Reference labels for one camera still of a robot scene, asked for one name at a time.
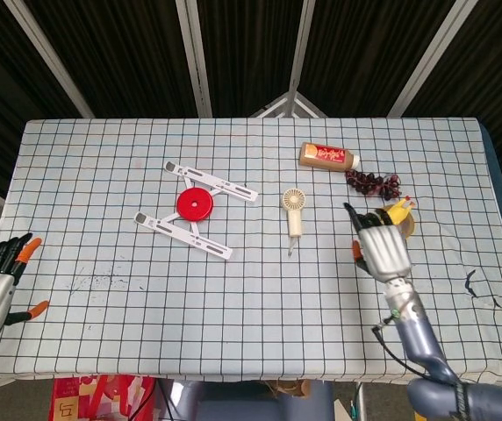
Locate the brown bottle with red label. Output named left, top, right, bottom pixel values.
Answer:
left=298, top=141, right=362, bottom=170

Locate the red patterned bag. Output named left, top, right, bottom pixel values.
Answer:
left=48, top=374, right=156, bottom=421

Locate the white triangular frame brace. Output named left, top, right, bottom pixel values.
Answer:
left=249, top=90, right=329, bottom=118

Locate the dark pleated curtain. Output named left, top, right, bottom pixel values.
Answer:
left=0, top=0, right=502, bottom=211

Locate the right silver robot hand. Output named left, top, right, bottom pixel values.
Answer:
left=342, top=202, right=412, bottom=282

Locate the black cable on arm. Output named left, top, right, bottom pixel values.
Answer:
left=372, top=318, right=470, bottom=417

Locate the yellow toy with red tip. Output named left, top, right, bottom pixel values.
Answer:
left=380, top=196, right=417, bottom=227

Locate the checked light blue tablecloth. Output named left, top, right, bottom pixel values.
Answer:
left=0, top=116, right=502, bottom=387

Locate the cream handheld mini fan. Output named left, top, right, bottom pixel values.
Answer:
left=282, top=187, right=305, bottom=257

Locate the white folding laptop stand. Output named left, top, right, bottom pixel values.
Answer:
left=133, top=161, right=260, bottom=260

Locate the dark red grape bunch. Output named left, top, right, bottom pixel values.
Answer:
left=345, top=169, right=404, bottom=197

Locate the red round disc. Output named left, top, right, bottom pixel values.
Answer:
left=176, top=187, right=215, bottom=222

